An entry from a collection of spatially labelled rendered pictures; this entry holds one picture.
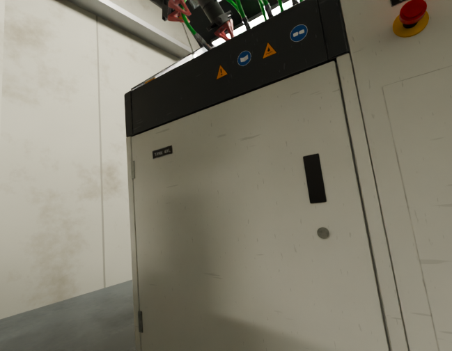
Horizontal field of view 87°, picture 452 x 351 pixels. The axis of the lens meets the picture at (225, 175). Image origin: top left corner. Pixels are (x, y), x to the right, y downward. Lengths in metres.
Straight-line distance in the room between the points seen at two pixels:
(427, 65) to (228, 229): 0.50
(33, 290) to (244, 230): 1.79
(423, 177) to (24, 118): 2.25
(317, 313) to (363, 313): 0.08
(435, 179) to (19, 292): 2.16
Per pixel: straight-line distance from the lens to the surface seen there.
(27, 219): 2.14
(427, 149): 0.53
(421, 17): 0.58
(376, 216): 0.52
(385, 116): 0.54
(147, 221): 0.80
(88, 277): 2.27
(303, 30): 0.64
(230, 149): 0.61
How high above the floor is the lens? 0.50
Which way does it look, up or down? 8 degrees up
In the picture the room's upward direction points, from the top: 6 degrees counter-clockwise
